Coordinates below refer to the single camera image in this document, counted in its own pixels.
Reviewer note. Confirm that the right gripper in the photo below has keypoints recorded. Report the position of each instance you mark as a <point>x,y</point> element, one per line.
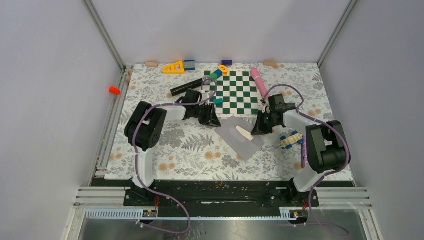
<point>259,127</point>

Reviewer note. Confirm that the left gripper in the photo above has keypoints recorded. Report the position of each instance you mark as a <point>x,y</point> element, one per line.
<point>210,117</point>

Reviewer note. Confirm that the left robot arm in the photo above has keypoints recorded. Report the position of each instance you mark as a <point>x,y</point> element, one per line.
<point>145,126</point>

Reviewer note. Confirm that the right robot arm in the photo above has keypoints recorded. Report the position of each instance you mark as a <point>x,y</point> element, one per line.
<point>326,146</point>

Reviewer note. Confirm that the teal cube block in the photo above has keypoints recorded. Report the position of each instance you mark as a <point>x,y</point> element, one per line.
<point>218,101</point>

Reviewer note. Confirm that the beige toy car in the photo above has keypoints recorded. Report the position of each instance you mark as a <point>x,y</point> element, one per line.
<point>287,142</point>

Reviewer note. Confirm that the floral table cloth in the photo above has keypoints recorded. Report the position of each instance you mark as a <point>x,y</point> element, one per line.
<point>189,151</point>

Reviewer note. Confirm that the black toy microphone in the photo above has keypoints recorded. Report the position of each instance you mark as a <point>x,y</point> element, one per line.
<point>205,80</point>

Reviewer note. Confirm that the green white chessboard mat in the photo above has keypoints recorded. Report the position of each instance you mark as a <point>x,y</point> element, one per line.
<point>238,93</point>

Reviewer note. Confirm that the blue lego brick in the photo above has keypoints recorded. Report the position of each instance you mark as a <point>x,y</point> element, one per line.
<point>189,65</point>

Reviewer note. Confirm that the purple lego brick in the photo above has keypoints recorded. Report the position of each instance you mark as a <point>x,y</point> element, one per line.
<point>227,62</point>

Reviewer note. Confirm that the yellow triangle toy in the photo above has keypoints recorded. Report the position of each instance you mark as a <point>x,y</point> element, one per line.
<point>175,68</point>

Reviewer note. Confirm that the wooden cylinder block right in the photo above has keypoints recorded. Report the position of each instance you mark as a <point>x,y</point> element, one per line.
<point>271,64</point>

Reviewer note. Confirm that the wooden cylinder block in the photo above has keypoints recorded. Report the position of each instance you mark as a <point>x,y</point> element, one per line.
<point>271,64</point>
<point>151,64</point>

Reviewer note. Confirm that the wooden cylinder block left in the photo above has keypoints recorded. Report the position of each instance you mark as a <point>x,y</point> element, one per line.
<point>151,64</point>

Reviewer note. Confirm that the orange cap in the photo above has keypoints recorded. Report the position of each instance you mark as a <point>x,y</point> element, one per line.
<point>115,91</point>

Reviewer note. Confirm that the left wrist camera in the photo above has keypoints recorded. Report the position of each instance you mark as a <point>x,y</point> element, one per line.
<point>206,97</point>

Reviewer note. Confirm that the colourful block chain toy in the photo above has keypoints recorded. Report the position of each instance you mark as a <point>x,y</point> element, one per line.
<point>221,71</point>

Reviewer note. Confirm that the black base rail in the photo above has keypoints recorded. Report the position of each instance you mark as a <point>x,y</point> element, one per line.
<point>215,199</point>

